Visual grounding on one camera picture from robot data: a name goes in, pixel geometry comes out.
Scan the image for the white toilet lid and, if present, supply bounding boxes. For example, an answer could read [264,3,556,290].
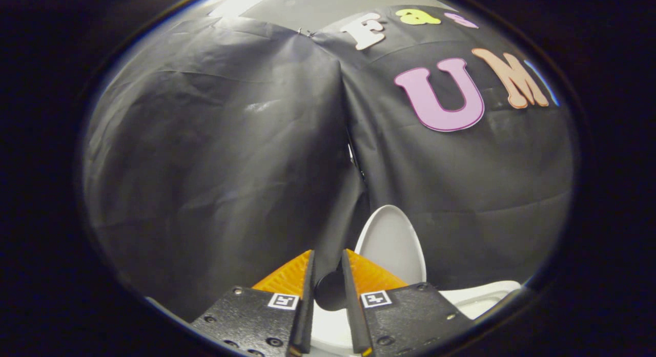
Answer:
[314,204,427,311]

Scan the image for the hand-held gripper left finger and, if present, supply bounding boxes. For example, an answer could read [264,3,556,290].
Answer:
[191,249,316,357]

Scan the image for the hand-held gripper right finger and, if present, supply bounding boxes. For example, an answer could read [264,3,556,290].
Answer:
[341,248,475,356]

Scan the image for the black backdrop cloth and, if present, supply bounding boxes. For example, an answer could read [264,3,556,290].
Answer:
[82,6,575,322]

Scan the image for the white toilet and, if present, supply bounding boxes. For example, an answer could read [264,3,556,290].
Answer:
[309,280,522,355]

